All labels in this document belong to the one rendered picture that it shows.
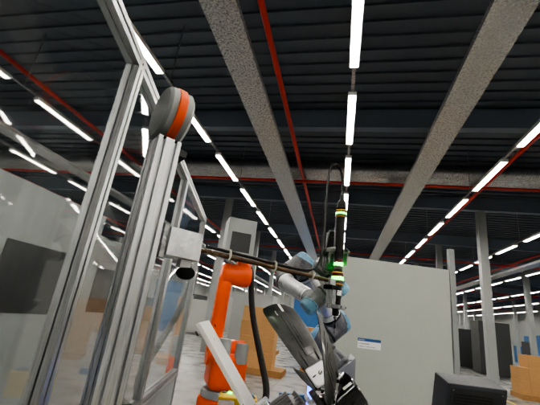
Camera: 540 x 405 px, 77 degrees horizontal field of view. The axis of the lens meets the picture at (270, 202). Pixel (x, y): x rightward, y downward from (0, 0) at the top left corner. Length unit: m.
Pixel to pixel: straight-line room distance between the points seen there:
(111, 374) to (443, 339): 3.00
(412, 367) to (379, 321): 0.44
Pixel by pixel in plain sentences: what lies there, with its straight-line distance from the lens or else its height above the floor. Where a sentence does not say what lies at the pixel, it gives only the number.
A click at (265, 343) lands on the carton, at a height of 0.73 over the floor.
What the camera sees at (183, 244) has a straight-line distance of 0.88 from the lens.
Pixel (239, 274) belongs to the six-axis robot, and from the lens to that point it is 5.23.
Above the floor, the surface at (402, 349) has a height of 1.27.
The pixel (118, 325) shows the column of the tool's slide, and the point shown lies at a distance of 0.84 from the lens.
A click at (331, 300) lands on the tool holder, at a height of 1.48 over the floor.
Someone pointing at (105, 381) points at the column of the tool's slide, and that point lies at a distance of 0.85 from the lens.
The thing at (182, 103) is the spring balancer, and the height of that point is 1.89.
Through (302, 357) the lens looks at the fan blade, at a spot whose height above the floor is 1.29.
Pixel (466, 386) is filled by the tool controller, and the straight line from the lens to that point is 1.82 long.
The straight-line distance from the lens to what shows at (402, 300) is 3.34.
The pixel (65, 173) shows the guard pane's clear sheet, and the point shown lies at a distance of 0.80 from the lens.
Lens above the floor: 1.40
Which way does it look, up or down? 18 degrees up
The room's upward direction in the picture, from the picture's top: 7 degrees clockwise
